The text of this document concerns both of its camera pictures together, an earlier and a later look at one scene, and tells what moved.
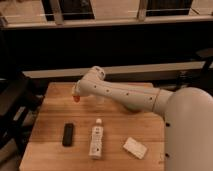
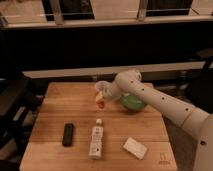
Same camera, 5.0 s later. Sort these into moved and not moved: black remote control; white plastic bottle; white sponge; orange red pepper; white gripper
Moved: white gripper; orange red pepper
Not moved: white sponge; black remote control; white plastic bottle
